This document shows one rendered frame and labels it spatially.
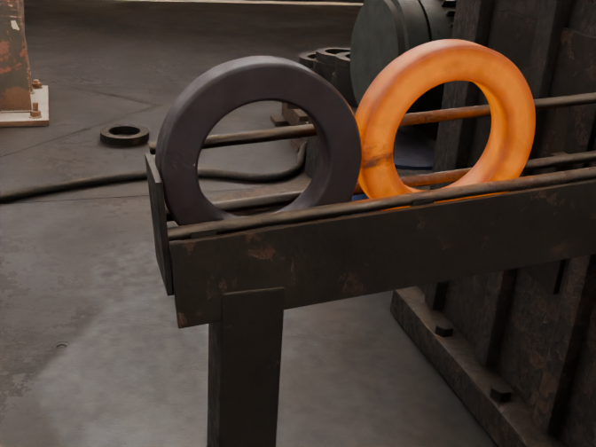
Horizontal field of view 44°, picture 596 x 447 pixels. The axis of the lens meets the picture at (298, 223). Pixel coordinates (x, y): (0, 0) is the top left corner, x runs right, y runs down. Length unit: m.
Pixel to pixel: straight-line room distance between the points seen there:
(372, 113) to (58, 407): 0.98
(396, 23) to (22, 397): 1.27
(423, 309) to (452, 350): 0.16
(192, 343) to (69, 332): 0.27
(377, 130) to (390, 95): 0.03
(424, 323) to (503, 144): 0.92
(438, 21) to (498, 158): 1.32
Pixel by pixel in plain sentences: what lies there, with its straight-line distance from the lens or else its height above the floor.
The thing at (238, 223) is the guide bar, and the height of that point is 0.63.
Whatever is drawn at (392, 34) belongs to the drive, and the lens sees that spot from 2.01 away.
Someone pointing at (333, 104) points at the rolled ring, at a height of 0.73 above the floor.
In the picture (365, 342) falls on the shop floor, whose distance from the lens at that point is 1.65.
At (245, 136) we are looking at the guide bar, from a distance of 0.70.
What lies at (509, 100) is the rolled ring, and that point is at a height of 0.73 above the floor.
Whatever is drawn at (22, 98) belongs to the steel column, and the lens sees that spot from 3.21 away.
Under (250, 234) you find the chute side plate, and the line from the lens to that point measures 0.64.
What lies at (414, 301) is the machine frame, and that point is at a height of 0.07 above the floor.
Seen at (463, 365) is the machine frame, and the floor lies 0.07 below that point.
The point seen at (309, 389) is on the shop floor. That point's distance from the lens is 1.49.
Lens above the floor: 0.89
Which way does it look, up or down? 24 degrees down
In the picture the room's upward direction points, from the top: 4 degrees clockwise
